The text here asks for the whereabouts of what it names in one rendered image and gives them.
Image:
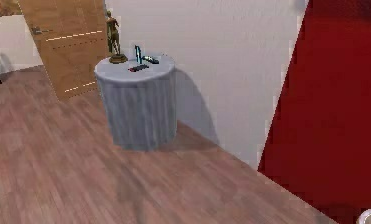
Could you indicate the round table with grey cloth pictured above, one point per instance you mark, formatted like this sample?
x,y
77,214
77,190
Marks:
x,y
139,106

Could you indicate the black remote control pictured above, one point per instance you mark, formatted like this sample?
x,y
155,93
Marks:
x,y
151,59

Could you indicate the blue upright phone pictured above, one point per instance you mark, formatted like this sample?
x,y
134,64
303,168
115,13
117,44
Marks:
x,y
138,54

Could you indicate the bronze figure statue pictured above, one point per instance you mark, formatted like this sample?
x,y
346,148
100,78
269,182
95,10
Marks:
x,y
113,36

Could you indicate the wooden room door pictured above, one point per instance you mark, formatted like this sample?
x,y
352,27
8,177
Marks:
x,y
71,43

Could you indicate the red sofa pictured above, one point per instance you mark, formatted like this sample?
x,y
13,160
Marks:
x,y
329,110

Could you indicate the white round object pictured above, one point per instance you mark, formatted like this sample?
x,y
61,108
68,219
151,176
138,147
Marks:
x,y
369,217

